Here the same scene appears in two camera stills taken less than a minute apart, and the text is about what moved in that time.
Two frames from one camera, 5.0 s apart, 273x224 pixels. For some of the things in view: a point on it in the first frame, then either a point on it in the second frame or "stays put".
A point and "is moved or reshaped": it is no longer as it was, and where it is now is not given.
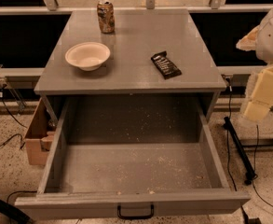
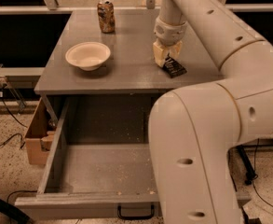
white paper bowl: x=88 y=56 stays put
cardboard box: x=39 y=136 stays put
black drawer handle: x=136 y=217 stays put
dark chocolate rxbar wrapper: x=166 y=65 is moved or reshaped
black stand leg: x=250 y=171 stays put
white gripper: x=272 y=37 → x=170 y=32
